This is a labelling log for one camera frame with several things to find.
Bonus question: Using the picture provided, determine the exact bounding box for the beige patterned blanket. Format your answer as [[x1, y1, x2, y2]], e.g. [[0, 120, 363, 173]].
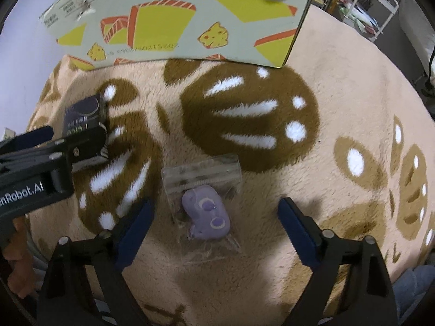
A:
[[25, 5, 435, 326]]

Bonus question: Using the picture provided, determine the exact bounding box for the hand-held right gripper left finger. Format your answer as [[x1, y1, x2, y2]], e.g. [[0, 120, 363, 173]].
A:
[[36, 199, 156, 326]]

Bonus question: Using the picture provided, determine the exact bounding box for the purple squishy toy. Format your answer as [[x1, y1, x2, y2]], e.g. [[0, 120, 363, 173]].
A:
[[181, 184, 232, 242]]

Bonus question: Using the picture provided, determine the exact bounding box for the dark printed packet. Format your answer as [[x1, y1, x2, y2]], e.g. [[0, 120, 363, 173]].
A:
[[64, 94, 110, 168]]

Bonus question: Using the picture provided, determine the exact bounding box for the person's jeans leg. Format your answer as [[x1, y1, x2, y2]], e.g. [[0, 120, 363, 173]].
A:
[[391, 265, 435, 323]]

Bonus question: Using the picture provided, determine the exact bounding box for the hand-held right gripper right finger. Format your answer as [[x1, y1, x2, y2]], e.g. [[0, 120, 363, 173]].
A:
[[277, 197, 398, 326]]

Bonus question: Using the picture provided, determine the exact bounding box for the printed cardboard box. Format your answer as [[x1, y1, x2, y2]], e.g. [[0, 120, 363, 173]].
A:
[[39, 0, 318, 70]]

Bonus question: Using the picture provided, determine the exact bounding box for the person's left hand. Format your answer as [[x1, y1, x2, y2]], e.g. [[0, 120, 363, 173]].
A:
[[7, 215, 35, 299]]

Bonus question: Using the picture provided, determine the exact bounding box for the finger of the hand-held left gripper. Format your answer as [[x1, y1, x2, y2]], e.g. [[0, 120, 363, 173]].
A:
[[0, 124, 110, 177], [0, 126, 55, 155]]

